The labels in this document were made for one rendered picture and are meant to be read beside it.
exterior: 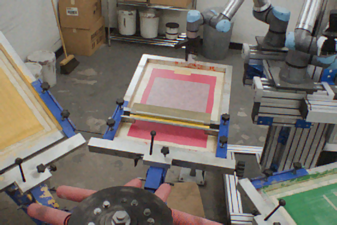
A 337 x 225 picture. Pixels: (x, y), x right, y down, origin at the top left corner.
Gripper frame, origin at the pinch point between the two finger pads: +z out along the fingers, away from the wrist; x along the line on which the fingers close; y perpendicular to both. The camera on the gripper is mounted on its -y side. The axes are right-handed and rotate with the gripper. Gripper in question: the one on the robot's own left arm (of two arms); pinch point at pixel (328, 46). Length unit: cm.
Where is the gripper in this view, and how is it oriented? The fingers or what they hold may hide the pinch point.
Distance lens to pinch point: 133.5
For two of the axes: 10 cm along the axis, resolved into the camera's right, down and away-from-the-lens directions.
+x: -8.9, -1.8, 4.2
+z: -4.5, 4.8, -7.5
